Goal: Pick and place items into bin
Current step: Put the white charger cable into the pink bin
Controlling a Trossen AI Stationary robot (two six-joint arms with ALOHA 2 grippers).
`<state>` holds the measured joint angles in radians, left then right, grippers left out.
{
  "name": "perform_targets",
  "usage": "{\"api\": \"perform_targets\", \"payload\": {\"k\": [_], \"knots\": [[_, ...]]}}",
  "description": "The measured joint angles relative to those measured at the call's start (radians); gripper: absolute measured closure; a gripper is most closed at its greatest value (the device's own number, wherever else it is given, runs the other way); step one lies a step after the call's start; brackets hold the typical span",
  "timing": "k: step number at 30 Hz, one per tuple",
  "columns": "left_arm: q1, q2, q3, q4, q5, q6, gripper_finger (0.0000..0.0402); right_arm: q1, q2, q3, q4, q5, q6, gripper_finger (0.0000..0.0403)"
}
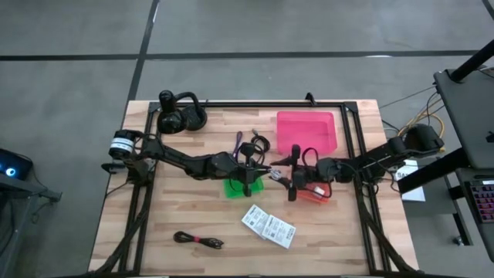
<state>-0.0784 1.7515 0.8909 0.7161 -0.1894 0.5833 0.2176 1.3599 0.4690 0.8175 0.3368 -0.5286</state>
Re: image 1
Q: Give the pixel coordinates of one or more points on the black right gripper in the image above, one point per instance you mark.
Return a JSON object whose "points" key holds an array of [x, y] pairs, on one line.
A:
{"points": [[312, 171]]}

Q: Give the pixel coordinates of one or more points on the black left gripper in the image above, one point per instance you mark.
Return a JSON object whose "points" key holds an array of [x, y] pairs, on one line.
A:
{"points": [[231, 170]]}

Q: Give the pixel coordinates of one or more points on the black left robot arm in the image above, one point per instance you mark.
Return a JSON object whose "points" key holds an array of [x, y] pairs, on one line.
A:
{"points": [[181, 160]]}

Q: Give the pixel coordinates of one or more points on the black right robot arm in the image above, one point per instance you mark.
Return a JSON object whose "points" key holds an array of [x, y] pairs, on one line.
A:
{"points": [[378, 158]]}

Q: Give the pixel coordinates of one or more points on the pink plastic bin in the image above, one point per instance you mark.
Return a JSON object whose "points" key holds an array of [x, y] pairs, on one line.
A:
{"points": [[305, 127]]}

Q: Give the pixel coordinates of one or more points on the green plastic basket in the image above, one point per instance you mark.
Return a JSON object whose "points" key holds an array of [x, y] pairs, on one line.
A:
{"points": [[233, 189]]}

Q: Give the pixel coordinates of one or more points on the orange plastic basket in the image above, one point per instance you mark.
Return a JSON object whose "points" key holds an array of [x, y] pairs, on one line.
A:
{"points": [[308, 197]]}

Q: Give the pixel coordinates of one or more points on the black gooseneck desk lamp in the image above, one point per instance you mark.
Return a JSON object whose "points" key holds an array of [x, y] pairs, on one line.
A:
{"points": [[170, 119]]}

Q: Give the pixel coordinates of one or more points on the white paper sheet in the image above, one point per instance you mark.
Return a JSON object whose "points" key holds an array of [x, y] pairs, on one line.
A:
{"points": [[415, 195]]}

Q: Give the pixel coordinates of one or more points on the grey side desk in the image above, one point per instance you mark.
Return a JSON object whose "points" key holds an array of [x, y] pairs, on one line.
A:
{"points": [[471, 116]]}

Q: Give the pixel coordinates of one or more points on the black keyboard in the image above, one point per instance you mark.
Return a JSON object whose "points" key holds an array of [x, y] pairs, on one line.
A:
{"points": [[482, 201]]}

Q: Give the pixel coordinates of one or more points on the black pole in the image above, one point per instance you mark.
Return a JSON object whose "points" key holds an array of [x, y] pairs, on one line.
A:
{"points": [[471, 63]]}

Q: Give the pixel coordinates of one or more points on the black device with blue light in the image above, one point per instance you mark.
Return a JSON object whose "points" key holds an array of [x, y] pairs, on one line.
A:
{"points": [[13, 166]]}

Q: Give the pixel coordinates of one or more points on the black aluminium table frame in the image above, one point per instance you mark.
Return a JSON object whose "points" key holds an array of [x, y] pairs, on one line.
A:
{"points": [[251, 104]]}

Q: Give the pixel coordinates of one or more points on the black frame clamp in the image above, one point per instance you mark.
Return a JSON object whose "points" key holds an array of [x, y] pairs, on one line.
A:
{"points": [[310, 98]]}

